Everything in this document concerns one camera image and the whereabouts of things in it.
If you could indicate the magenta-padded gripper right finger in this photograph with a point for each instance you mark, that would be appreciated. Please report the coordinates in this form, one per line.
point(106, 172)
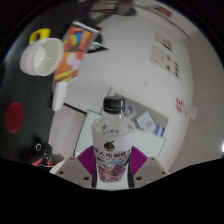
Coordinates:
point(148, 168)

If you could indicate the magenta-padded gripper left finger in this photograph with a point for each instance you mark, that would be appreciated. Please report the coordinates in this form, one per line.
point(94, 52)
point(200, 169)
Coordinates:
point(75, 168)

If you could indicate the clear black-capped drink bottle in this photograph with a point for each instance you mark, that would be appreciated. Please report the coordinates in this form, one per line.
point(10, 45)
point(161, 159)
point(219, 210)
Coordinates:
point(113, 140)

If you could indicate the black and red device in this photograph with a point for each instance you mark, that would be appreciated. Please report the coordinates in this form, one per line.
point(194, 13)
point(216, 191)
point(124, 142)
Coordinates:
point(41, 153)

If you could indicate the grey pin board with papers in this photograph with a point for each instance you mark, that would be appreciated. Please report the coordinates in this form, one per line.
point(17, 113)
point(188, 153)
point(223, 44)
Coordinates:
point(146, 115)

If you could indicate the small white box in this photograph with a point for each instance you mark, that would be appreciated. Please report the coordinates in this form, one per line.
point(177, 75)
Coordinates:
point(59, 96)

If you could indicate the flat round red coaster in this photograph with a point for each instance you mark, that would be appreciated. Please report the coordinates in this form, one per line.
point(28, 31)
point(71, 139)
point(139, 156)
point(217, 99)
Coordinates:
point(14, 117)

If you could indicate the colourful printed magazine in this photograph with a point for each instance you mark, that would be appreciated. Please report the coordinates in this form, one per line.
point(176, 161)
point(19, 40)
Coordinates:
point(75, 50)

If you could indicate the black jacket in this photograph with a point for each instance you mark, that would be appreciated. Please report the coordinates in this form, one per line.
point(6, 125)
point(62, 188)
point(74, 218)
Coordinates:
point(97, 47)

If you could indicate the red wall sign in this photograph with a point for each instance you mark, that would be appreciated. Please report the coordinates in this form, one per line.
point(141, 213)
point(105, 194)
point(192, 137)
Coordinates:
point(179, 105)

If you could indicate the large white wall poster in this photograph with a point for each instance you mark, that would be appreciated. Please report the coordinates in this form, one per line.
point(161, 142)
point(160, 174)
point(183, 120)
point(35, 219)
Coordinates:
point(165, 61)

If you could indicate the small white wall poster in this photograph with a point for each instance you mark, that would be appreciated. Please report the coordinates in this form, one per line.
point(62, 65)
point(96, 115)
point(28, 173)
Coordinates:
point(164, 41)

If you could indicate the red wall poster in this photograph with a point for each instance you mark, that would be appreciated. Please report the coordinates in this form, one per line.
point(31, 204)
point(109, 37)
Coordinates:
point(163, 11)

